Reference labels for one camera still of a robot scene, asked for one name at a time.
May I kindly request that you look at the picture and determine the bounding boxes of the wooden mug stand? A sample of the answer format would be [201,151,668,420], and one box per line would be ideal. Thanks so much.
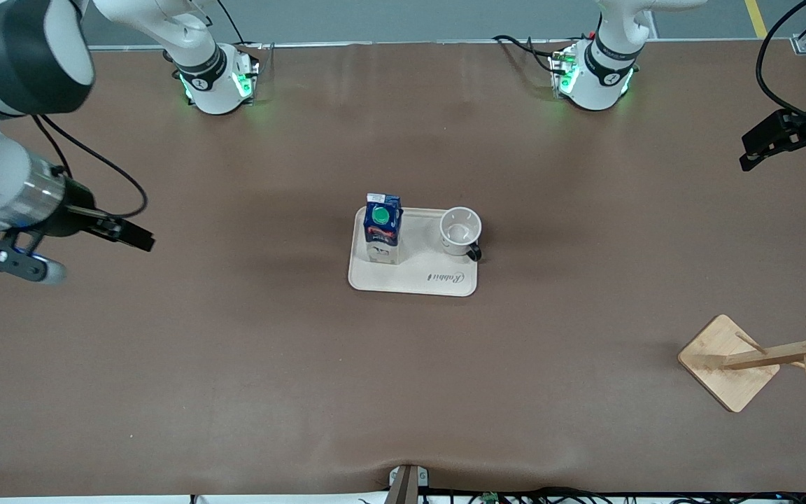
[677,313,806,414]

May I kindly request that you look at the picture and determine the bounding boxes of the black base cable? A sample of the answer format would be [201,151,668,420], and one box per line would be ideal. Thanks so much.
[493,35,566,75]
[218,0,265,51]

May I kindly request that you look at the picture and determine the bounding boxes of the white smiley cup black handle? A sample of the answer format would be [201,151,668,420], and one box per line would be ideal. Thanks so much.
[439,206,483,263]

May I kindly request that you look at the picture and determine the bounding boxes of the blue milk carton green cap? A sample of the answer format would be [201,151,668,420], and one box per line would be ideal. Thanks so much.
[362,192,404,265]

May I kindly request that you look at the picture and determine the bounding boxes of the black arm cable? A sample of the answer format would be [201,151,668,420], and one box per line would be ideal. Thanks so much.
[32,115,149,219]
[756,0,806,134]

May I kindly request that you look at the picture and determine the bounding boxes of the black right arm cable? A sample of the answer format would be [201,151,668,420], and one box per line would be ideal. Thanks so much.
[32,115,149,219]

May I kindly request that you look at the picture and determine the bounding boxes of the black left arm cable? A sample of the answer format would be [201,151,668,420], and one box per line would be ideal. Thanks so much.
[756,0,806,134]

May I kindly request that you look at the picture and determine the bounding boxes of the metal base connector plate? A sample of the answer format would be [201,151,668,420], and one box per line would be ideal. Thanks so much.
[235,43,276,107]
[549,45,580,96]

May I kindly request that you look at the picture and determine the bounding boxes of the cream tray with bear print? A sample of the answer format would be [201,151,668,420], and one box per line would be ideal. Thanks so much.
[348,206,479,298]

